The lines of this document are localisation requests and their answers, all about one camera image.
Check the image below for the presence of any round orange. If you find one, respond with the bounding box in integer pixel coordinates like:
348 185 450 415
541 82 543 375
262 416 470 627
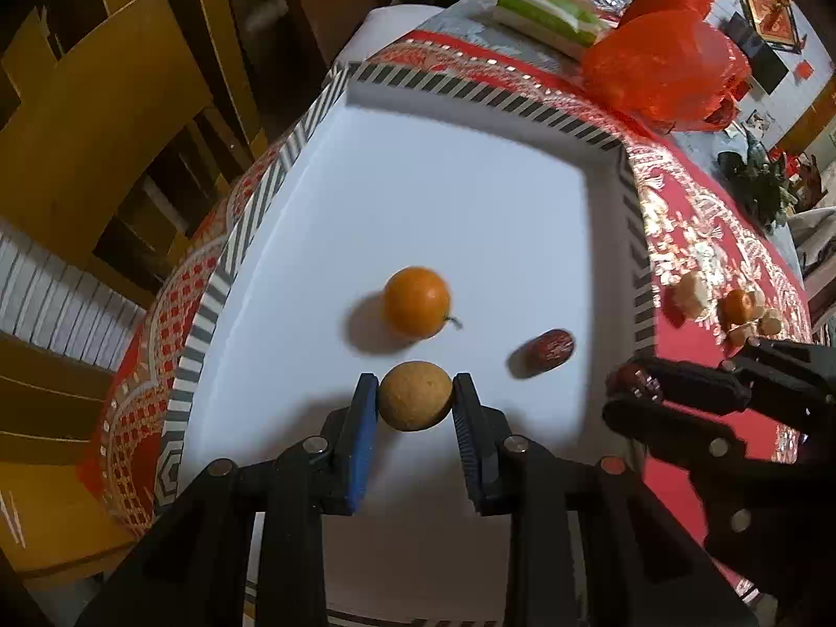
382 265 453 341

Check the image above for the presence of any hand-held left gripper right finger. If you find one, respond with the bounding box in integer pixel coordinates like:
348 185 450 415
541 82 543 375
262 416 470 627
452 372 759 627

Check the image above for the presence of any green white tissue pack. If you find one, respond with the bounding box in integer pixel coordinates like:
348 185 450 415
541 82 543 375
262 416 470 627
493 0 618 60

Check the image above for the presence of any beige jacket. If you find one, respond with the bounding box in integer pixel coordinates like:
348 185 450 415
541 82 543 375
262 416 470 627
787 205 836 315

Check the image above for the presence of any yellow wooden chair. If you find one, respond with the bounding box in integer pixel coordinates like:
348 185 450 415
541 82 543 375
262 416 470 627
0 0 275 576

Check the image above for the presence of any tan longan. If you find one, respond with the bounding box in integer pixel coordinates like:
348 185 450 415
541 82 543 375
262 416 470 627
380 361 455 433

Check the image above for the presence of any wall television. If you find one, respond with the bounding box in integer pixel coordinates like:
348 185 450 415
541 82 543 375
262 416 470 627
722 13 788 92

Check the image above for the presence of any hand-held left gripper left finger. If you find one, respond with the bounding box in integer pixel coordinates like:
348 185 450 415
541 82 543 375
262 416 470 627
75 372 383 627

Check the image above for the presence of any white radiator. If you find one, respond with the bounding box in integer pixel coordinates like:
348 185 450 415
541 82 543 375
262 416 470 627
0 218 148 373

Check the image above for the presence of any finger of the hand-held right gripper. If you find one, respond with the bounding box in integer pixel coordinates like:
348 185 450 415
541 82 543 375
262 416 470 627
601 398 836 602
633 336 836 435

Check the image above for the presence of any red framed diamond decoration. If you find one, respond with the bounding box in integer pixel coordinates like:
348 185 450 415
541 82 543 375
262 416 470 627
735 0 807 53

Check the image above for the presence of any leafy green vegetable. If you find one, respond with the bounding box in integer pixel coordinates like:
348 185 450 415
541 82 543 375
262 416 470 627
717 134 801 229

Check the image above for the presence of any red embroidered tablecloth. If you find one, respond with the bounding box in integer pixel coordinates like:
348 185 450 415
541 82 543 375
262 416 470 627
78 26 814 602

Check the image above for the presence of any orange plastic bag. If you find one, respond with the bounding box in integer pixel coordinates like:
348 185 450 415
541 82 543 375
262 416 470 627
581 9 752 135

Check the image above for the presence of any small mandarin orange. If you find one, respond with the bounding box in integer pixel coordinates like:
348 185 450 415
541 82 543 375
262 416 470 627
722 288 757 326

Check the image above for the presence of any striped white tray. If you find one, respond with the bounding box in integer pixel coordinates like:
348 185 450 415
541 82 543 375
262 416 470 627
153 62 657 624

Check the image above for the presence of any red date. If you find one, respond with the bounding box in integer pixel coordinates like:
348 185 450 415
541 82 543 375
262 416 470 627
522 328 576 373
610 364 664 402

